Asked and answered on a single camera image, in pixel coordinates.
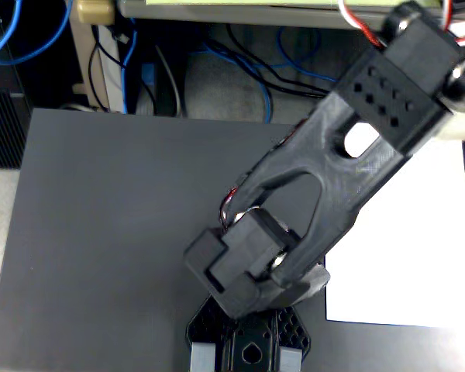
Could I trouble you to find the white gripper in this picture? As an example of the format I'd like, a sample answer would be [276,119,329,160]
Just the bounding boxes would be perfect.
[433,110,465,141]

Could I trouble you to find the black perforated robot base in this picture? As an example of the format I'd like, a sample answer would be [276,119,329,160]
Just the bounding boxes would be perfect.
[185,293,312,372]

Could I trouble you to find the white paper sheet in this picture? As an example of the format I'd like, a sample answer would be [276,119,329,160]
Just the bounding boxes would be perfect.
[324,123,465,329]

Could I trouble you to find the beige desk top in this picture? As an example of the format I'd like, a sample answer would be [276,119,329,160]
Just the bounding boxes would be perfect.
[117,0,396,32]

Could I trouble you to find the grey base clamp block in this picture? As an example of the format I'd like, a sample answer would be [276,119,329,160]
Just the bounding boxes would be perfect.
[190,342,218,372]
[280,346,304,372]

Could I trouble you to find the white desk leg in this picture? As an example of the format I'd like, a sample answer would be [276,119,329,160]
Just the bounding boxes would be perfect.
[68,21,128,114]

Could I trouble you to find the dark grey work board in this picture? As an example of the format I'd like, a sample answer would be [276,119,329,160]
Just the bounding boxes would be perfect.
[0,108,465,372]

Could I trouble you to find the beige plastic box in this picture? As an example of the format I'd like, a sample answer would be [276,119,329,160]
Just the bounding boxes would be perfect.
[76,0,116,26]

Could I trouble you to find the black vented computer case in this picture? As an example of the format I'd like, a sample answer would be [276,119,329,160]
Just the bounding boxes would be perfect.
[0,89,29,168]

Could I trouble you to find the short red white servo wire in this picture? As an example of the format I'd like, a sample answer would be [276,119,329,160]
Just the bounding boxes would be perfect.
[440,0,465,48]

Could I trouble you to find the looped red white servo wire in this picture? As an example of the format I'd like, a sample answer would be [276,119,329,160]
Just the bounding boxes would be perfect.
[336,0,385,50]

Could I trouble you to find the long black floor cable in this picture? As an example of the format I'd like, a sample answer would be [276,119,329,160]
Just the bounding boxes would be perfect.
[225,22,334,98]

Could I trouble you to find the long blue floor cable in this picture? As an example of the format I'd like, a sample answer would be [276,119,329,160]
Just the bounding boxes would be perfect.
[201,26,339,124]

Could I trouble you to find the long red white servo wire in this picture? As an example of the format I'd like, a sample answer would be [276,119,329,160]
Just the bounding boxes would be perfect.
[218,184,257,233]

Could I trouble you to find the grey cable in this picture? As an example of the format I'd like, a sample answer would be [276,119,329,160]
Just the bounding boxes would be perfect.
[153,43,184,118]

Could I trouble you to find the blue cable along desk leg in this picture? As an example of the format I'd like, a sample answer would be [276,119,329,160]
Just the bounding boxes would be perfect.
[120,17,140,114]

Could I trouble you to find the thin black cable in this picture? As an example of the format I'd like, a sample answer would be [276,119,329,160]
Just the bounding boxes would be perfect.
[88,23,122,109]

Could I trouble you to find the blue looped cable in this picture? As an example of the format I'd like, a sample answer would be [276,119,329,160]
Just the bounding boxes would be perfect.
[0,0,75,66]

